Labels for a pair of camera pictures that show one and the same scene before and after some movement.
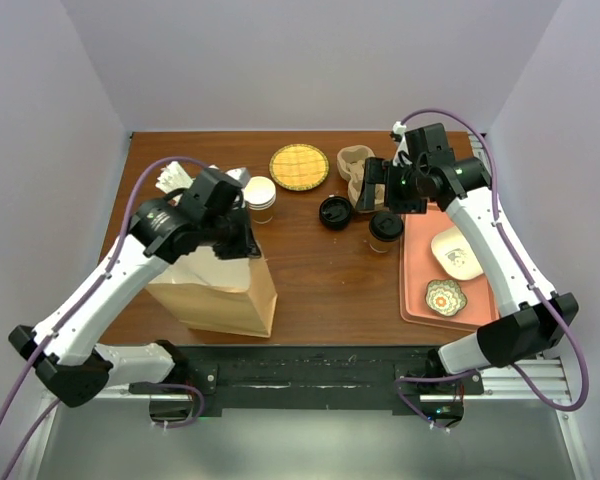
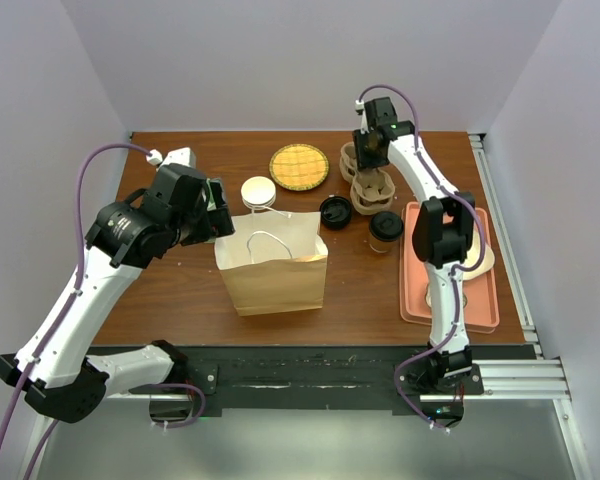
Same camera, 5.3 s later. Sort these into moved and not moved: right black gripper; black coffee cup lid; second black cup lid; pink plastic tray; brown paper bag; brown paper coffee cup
Moved: brown paper bag; right black gripper
Not moved: pink plastic tray; black coffee cup lid; brown paper coffee cup; second black cup lid
